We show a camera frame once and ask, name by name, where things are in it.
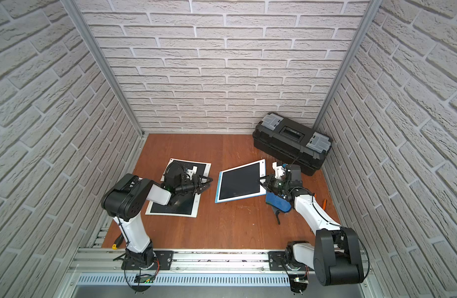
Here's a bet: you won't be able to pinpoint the blue microfiber cleaning mitt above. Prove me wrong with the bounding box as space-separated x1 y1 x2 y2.
265 192 292 225

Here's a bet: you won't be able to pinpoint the blue-edged drawing tablet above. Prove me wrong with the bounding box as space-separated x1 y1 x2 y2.
215 159 266 204

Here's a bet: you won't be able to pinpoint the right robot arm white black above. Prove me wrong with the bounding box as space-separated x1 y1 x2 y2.
260 162 367 286

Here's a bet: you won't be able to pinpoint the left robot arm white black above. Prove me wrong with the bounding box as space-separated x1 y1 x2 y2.
101 159 212 254

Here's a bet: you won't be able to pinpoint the far white drawing tablet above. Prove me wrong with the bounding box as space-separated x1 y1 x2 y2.
160 158 211 182

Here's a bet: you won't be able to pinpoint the white drawing tablet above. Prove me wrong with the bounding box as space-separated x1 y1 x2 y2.
145 185 201 218
160 158 211 182

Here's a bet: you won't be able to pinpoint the near white drawing tablet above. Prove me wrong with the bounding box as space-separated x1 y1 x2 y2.
145 185 201 218

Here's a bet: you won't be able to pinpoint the black toolbox grey latches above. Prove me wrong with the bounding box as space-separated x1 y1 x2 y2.
252 112 333 176

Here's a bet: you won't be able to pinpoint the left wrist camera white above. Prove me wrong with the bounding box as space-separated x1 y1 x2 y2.
186 166 197 179

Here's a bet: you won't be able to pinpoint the orange handled pliers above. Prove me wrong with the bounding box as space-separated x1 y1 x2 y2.
313 193 327 211

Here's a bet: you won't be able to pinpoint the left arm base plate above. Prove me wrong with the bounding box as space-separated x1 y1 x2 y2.
121 250 174 271

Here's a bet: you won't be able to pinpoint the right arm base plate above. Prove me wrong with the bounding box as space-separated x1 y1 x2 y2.
268 251 306 273

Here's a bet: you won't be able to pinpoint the aluminium mounting rail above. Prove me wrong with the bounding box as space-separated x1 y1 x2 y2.
67 248 315 277

